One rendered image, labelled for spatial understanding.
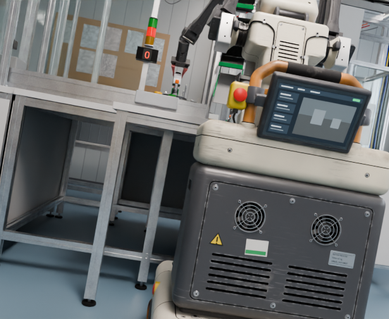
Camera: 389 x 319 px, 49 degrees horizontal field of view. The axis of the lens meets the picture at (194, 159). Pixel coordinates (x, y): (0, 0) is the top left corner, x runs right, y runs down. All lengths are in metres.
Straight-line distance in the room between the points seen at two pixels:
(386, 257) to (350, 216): 2.09
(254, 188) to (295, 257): 0.22
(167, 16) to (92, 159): 2.15
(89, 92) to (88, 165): 3.65
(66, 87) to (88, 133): 2.05
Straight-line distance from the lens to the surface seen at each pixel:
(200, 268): 1.15
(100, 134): 4.20
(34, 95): 2.15
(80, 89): 2.19
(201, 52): 5.84
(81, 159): 5.80
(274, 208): 1.15
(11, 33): 2.28
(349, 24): 3.37
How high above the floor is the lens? 0.72
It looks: 1 degrees down
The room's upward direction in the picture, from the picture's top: 10 degrees clockwise
